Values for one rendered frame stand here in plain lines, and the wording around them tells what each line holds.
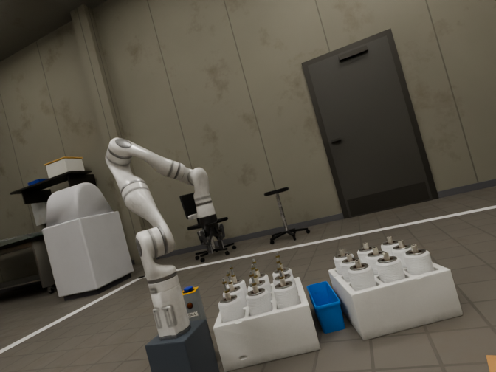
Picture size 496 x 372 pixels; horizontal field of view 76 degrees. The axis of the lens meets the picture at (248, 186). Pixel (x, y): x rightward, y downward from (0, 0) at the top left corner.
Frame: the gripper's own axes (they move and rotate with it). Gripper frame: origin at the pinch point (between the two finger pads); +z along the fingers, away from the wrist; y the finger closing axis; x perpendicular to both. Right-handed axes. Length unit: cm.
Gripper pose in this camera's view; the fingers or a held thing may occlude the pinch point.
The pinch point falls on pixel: (215, 248)
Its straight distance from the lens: 136.1
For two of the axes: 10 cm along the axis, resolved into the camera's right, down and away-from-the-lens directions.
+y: 5.8, -1.4, 8.0
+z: 2.6, 9.7, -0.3
